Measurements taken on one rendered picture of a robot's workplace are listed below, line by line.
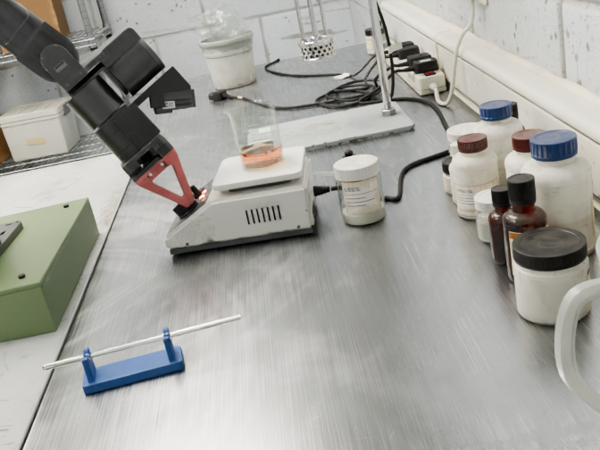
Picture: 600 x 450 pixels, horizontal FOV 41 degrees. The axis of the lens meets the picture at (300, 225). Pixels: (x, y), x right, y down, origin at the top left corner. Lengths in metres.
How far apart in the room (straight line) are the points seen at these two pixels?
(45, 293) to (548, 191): 0.56
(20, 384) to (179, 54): 2.74
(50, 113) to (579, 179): 2.67
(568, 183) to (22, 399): 0.59
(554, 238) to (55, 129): 2.73
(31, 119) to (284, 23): 1.11
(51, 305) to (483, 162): 0.54
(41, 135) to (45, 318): 2.42
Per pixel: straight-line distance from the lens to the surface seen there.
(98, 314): 0.98
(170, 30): 3.51
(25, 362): 0.93
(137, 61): 1.05
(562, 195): 0.86
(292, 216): 1.03
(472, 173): 0.99
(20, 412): 0.84
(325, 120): 1.55
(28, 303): 0.96
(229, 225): 1.05
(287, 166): 1.05
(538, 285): 0.76
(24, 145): 3.39
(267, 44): 3.51
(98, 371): 0.83
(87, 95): 1.05
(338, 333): 0.81
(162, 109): 1.06
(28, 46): 1.03
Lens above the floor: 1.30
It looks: 21 degrees down
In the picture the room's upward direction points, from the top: 11 degrees counter-clockwise
